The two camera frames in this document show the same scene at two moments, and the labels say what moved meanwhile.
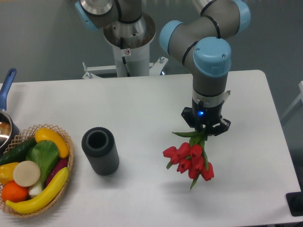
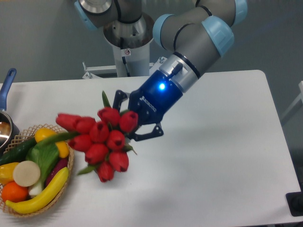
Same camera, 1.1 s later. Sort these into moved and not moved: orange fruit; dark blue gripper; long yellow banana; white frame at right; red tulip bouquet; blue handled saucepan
Moved: dark blue gripper; red tulip bouquet
Not moved: long yellow banana; white frame at right; blue handled saucepan; orange fruit
